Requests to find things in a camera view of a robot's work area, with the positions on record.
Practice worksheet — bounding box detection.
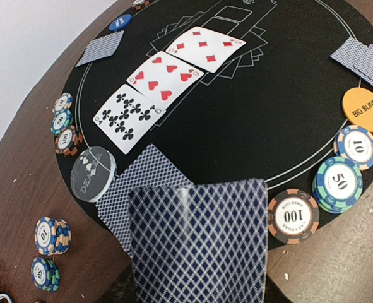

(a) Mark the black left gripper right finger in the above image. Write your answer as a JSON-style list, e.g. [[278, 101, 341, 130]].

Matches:
[[264, 275, 287, 303]]

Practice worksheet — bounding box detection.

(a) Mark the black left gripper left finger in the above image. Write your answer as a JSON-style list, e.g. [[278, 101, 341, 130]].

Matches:
[[95, 265, 136, 303]]

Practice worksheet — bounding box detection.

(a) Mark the blue green 50 chip stack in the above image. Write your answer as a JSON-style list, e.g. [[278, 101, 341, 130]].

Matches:
[[31, 257, 61, 292]]

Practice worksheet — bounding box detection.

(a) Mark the orange black 100 chip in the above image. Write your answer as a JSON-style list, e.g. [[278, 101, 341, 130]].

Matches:
[[54, 125, 83, 157], [268, 189, 319, 244], [131, 0, 150, 10]]

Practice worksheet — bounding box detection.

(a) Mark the blue playing card deck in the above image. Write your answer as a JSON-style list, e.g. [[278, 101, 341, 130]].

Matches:
[[131, 179, 268, 302]]

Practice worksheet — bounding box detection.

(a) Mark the blue cream 10 chip stack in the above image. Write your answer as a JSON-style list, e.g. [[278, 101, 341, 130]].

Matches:
[[34, 217, 72, 256]]

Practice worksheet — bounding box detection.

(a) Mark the clear acrylic dealer button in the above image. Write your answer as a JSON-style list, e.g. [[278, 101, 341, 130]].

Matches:
[[70, 146, 117, 203]]

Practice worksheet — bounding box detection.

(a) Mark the face-up playing card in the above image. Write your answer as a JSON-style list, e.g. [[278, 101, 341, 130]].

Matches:
[[93, 84, 165, 154]]

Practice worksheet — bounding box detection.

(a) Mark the yellow big blind button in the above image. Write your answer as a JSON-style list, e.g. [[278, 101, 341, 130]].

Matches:
[[342, 87, 373, 133]]

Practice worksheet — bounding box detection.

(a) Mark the six of hearts card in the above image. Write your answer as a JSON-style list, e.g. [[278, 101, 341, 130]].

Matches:
[[127, 51, 204, 110]]

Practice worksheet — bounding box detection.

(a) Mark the single blue-backed playing card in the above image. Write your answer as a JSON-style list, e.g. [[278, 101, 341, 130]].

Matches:
[[76, 30, 124, 67]]

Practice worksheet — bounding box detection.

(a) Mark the five of diamonds card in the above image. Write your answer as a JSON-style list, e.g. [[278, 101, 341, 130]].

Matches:
[[166, 27, 246, 73]]

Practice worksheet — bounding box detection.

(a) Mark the blue small blind button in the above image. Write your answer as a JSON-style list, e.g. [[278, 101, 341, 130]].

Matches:
[[109, 14, 133, 32]]

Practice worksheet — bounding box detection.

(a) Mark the round black poker mat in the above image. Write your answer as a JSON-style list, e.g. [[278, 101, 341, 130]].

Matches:
[[54, 0, 373, 253]]

